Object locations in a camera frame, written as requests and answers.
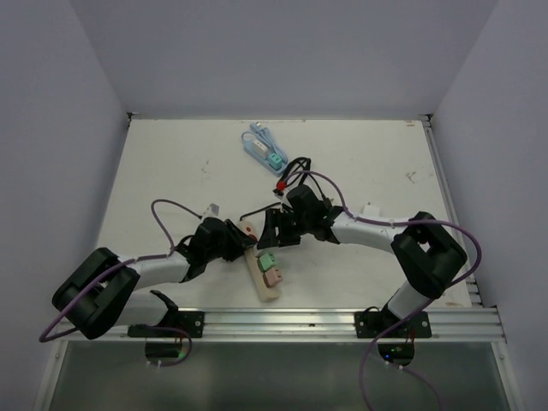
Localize mint green plug adapter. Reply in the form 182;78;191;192
257;253;277;272

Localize aluminium front rail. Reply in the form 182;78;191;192
54;306;507;343

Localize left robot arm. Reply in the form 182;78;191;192
52;217;257;340

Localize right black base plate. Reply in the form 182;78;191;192
354;307;432;339

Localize light blue power strip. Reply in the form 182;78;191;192
241;128;289;176

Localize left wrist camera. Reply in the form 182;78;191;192
202;203;220;218

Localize teal plug adapter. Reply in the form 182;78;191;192
267;152;283;170

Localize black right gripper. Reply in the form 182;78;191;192
258;207;312;248

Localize black power cable with plug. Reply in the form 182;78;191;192
239;155;337;219

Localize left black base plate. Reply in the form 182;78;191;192
128;311;206;338

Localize beige power strip red sockets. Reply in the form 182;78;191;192
244;247;281;303

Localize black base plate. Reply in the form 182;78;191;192
354;307;432;339
128;311;206;338

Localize white adapter on blue strip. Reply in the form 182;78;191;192
252;139;269;158

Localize light blue cable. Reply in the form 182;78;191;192
241;121;296;166

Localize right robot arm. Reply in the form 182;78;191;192
257;186;468;337

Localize pink plug adapter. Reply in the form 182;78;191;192
263;267;283;288

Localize aluminium frame rail right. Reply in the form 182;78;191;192
419;115;497;309

